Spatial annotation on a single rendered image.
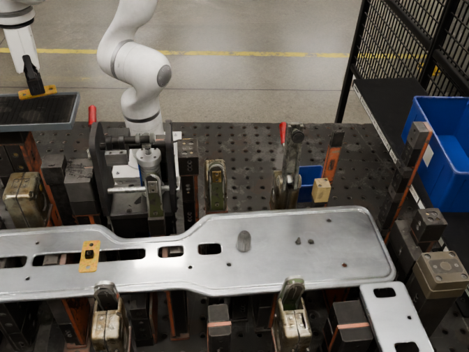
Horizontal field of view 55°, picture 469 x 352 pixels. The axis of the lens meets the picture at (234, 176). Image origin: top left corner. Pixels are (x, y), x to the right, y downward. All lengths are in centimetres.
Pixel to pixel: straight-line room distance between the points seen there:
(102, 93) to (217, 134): 175
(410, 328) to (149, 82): 89
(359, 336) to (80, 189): 69
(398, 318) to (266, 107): 241
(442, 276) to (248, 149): 96
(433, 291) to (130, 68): 94
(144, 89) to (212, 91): 208
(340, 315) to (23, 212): 74
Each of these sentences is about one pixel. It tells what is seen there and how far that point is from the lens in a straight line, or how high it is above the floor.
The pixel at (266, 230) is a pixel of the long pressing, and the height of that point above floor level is 100.
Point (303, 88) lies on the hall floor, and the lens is 348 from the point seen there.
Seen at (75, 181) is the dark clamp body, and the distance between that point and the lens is 110.
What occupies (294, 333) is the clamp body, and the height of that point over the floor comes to 104.
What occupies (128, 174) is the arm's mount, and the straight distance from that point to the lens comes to 155.
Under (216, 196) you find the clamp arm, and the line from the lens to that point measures 109.
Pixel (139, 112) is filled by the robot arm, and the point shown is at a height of 100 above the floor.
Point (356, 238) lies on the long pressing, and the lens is 109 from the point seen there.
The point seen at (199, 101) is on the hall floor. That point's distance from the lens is 325.
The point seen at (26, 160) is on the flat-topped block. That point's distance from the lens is 128.
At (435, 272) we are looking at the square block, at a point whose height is 106.
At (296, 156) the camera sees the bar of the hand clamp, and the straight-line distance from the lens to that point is 105.
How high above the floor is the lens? 181
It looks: 43 degrees down
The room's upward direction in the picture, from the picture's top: 2 degrees clockwise
